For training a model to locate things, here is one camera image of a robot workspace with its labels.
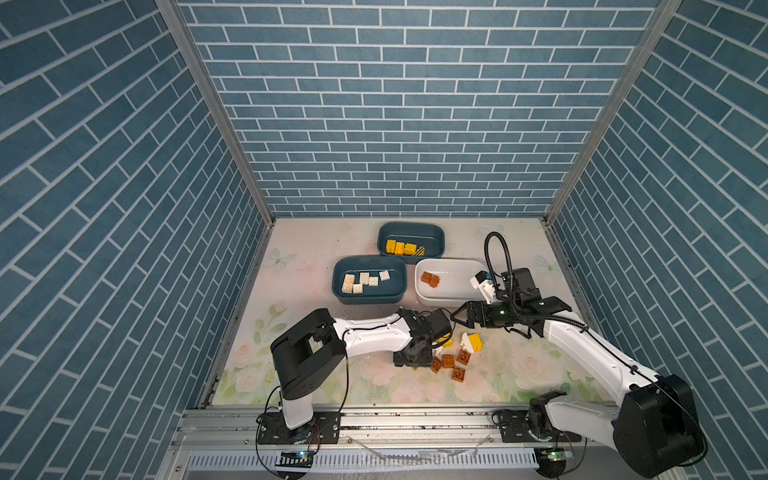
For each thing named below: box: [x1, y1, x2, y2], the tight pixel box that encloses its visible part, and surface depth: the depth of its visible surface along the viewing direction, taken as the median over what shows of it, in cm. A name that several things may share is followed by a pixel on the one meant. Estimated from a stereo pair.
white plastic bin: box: [414, 258, 489, 307], surface depth 104 cm
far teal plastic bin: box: [378, 221, 445, 265], surface depth 116 cm
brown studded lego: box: [442, 354, 455, 369], surface depth 85 cm
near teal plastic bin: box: [332, 255, 408, 305], surface depth 103 cm
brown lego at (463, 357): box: [456, 349, 471, 366], surface depth 86 cm
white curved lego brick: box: [460, 332, 475, 353], surface depth 88 cm
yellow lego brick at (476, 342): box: [468, 333, 483, 352], surface depth 88 cm
